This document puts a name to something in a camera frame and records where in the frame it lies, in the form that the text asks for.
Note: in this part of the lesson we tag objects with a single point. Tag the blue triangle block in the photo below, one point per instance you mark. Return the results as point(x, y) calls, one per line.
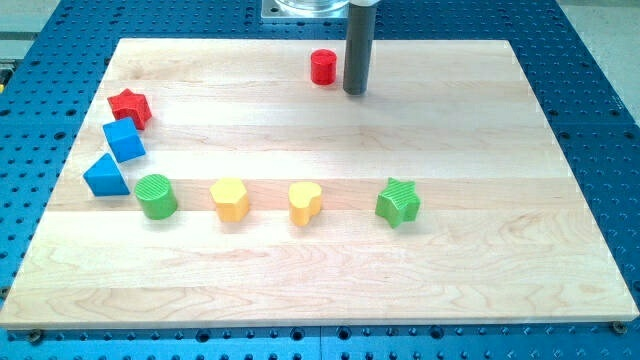
point(105, 179)

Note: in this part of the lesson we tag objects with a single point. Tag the blue perforated table plate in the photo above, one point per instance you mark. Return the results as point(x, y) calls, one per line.
point(50, 92)

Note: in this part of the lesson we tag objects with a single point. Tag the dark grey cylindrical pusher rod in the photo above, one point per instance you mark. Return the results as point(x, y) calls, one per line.
point(358, 45)

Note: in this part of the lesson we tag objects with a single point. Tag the green cylinder block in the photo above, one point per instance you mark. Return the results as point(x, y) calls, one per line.
point(156, 197)

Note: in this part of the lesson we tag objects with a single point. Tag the yellow heart block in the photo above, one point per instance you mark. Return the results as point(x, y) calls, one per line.
point(305, 201)

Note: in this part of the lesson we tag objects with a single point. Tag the light wooden board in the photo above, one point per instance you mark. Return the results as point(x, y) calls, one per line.
point(503, 233)

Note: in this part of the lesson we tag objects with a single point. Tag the green star block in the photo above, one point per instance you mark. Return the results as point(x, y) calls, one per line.
point(398, 202)

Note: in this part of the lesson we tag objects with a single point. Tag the yellow hexagon block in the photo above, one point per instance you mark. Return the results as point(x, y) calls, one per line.
point(231, 199)

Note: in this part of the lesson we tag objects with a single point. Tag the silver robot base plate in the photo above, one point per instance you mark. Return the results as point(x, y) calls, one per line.
point(284, 10)

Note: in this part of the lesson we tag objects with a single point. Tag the red cylinder block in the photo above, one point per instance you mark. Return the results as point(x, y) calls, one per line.
point(323, 66)

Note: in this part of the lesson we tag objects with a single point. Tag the red star block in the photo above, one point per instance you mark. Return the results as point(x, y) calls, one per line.
point(133, 105)

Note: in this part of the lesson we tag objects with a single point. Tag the blue cube block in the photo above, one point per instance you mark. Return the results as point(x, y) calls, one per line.
point(123, 139)

